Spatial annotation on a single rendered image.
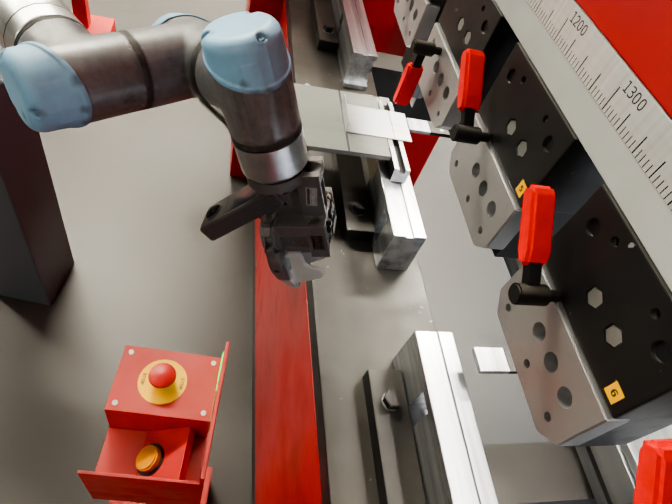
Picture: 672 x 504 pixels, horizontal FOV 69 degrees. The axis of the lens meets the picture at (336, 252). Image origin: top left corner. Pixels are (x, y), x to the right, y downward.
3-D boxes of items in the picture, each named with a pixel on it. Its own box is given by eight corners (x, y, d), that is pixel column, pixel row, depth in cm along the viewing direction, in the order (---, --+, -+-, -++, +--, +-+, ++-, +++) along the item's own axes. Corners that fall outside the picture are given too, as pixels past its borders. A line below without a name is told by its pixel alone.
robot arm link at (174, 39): (101, 16, 49) (153, 42, 43) (200, 4, 55) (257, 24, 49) (119, 93, 54) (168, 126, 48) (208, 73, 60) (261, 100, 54)
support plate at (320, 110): (244, 79, 92) (244, 74, 92) (374, 100, 99) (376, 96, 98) (242, 141, 82) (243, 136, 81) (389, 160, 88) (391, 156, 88)
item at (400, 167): (373, 112, 100) (378, 100, 98) (387, 114, 101) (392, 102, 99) (389, 181, 88) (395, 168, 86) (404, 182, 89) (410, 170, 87)
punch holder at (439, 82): (413, 71, 73) (463, -46, 61) (464, 80, 75) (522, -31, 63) (436, 136, 64) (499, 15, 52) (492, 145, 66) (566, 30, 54)
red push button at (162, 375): (152, 369, 76) (152, 359, 74) (178, 372, 77) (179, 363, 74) (145, 393, 74) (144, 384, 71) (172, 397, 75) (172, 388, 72)
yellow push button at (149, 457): (147, 449, 76) (138, 445, 75) (168, 447, 75) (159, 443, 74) (140, 475, 74) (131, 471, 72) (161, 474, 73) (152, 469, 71)
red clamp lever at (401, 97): (389, 98, 71) (413, 35, 64) (414, 102, 72) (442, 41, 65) (391, 106, 70) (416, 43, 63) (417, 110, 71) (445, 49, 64)
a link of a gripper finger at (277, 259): (287, 288, 63) (273, 242, 57) (276, 288, 63) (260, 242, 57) (294, 261, 66) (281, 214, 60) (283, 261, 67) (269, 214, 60)
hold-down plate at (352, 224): (328, 134, 107) (331, 123, 105) (351, 137, 109) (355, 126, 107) (342, 240, 89) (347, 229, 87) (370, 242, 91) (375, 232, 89)
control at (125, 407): (131, 375, 86) (122, 325, 73) (222, 387, 89) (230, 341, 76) (92, 498, 74) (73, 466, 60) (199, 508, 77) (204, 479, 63)
